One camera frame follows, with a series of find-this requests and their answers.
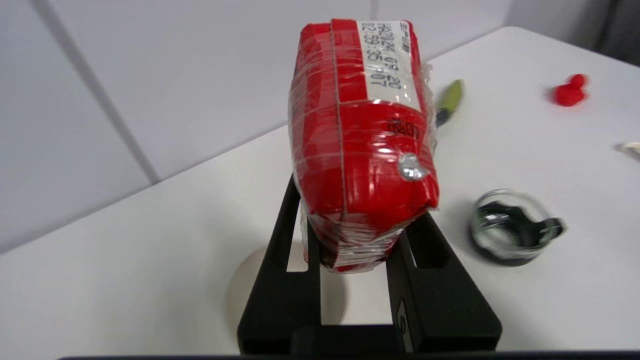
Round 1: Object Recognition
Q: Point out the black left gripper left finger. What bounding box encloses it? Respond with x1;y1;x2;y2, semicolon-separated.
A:
237;175;323;356

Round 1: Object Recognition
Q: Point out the beige round bowl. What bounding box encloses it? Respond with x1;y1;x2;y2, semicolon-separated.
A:
225;245;347;327

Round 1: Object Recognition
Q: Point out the red snack box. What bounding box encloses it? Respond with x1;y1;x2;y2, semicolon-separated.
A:
287;19;441;273

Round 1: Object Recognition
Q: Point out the grey hand brush green handle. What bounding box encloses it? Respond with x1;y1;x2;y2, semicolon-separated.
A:
433;79;465;129

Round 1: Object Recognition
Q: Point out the white peeler grey handle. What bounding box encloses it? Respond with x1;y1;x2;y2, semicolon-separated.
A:
616;141;640;162

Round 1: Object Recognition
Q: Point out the glass cup black handle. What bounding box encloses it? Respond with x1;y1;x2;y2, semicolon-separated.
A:
468;188;567;266

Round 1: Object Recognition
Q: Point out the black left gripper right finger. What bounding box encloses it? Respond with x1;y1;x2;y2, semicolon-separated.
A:
385;211;502;354

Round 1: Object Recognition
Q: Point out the red rubber duck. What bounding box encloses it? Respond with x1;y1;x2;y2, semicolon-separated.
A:
552;73;589;107

